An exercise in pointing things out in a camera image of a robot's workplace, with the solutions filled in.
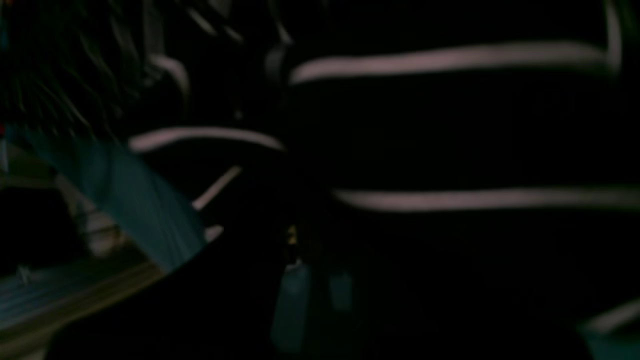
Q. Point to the teal tablecloth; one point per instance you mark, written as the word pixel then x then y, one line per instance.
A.
pixel 162 223

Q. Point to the navy white striped t-shirt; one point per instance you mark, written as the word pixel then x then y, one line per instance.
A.
pixel 377 179

